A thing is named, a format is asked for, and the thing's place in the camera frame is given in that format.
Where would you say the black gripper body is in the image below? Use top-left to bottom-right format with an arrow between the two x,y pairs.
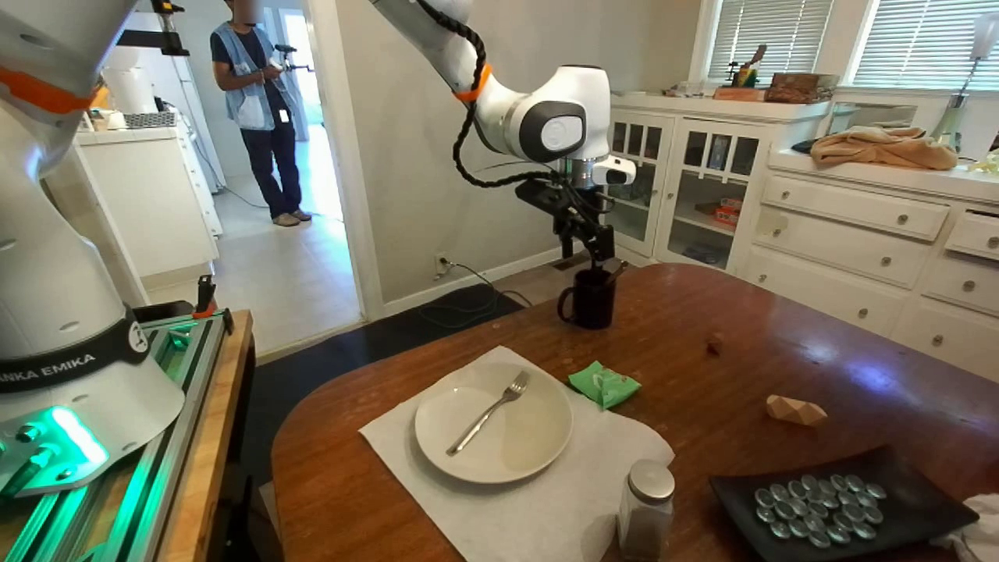
550,184 -> 617,239

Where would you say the black mug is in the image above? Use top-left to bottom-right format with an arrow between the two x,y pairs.
555,265 -> 617,334

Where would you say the metal fork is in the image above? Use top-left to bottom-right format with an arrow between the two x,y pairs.
448,367 -> 531,458

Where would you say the white round plate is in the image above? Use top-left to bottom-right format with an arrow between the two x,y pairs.
411,367 -> 574,491

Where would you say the white glass door cabinet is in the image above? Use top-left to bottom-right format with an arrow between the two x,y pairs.
593,89 -> 837,274

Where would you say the green snack packet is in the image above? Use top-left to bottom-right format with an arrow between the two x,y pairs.
565,359 -> 647,412

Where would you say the utensil holder with tools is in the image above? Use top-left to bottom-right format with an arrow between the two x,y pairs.
724,40 -> 775,89

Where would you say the brown wicker basket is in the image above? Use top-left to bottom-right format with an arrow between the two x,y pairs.
762,70 -> 844,107

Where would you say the white drawer dresser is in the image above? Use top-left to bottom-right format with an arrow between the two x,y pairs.
728,148 -> 999,387

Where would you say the tan bread piece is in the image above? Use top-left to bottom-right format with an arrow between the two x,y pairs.
762,391 -> 835,430

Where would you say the white window blind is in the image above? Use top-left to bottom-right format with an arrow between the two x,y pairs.
852,0 -> 999,92
705,0 -> 837,86

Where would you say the glass shaker metal lid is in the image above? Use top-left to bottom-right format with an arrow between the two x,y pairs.
614,458 -> 682,562

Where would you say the white cloth placemat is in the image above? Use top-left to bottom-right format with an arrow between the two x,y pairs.
356,343 -> 682,562

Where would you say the brown paper bag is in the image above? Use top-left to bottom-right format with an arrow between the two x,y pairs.
810,121 -> 962,174

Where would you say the clear glass gem pile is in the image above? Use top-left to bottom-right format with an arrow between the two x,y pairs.
754,471 -> 891,551

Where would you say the person in blue vest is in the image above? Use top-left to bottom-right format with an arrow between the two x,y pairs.
206,0 -> 314,232

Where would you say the black red small tool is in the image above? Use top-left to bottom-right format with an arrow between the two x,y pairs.
192,270 -> 223,321

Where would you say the black rectangular tray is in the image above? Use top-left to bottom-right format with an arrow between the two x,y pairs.
710,444 -> 985,562

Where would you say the robot stand wooden edge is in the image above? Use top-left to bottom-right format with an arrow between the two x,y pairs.
0,306 -> 259,562

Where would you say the white kitchen counter cabinet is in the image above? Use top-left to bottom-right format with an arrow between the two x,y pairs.
72,107 -> 225,279

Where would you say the white desk lamp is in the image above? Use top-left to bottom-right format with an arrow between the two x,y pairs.
929,13 -> 999,144

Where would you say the white crumpled cloth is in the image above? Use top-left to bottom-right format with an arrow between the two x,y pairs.
940,491 -> 999,562

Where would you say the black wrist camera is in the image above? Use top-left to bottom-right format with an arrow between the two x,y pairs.
512,171 -> 572,211

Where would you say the black floor power cable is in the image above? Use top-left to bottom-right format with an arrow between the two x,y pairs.
433,252 -> 535,310

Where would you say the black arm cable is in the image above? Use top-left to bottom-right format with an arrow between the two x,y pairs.
415,0 -> 572,194

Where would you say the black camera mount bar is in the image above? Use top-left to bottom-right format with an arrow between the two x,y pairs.
116,0 -> 194,58

